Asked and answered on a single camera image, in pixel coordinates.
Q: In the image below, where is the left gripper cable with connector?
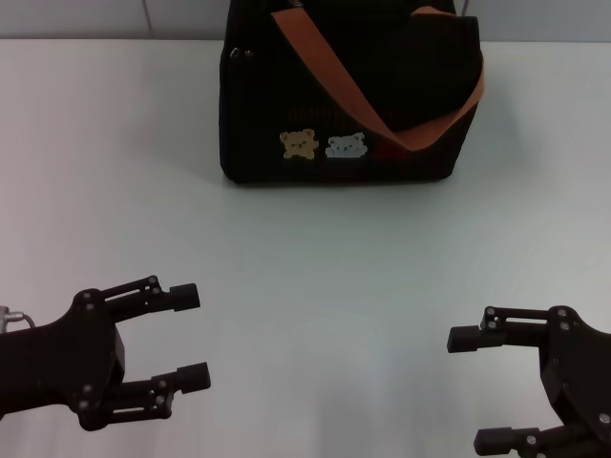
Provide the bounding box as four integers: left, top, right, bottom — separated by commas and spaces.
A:
0, 307, 38, 335

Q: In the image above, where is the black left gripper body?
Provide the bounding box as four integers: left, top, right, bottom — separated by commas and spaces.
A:
0, 288, 128, 430

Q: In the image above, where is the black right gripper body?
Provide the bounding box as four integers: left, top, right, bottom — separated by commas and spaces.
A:
538, 305, 611, 458

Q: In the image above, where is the black food bag orange strap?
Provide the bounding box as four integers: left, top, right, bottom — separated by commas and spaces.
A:
218, 0, 487, 187

